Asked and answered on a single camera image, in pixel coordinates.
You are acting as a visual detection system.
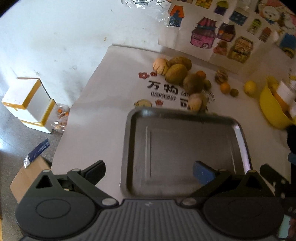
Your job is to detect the house drawings paper poster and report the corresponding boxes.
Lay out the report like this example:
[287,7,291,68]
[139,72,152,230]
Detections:
[158,1,278,73]

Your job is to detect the white cup in bowl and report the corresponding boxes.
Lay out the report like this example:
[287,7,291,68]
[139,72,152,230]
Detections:
[274,80,295,111]

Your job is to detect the blue white carton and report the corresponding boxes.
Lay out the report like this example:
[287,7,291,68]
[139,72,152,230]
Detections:
[23,138,50,168]

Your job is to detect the yellow lemon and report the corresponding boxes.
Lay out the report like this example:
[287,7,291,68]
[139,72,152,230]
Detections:
[243,80,257,96]

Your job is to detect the wooden stool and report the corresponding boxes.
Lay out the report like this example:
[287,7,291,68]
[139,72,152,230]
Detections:
[10,156,51,203]

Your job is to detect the white foam box yellow tape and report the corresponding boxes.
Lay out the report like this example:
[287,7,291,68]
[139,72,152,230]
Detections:
[20,99,58,134]
[1,78,50,123]

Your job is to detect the yellow plastic bowl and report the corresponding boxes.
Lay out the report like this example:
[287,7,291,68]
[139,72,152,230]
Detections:
[259,76,295,130]

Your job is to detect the small orange tangerine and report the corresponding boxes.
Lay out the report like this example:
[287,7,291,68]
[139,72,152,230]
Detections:
[220,82,231,95]
[196,70,207,80]

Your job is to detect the cartoon bear poster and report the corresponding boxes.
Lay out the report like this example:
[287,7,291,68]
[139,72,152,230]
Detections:
[255,1,295,58]

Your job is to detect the white printed table mat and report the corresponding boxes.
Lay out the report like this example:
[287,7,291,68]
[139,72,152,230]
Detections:
[52,46,290,200]

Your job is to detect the brown kiwi fruit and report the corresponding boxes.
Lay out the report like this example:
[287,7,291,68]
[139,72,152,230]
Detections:
[183,74,205,95]
[165,64,188,84]
[169,56,192,71]

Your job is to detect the dark metal tray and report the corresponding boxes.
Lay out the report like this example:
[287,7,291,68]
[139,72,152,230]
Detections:
[120,108,252,199]

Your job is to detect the snack wrappers on floor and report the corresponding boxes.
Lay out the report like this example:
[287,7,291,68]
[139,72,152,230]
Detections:
[51,104,70,133]

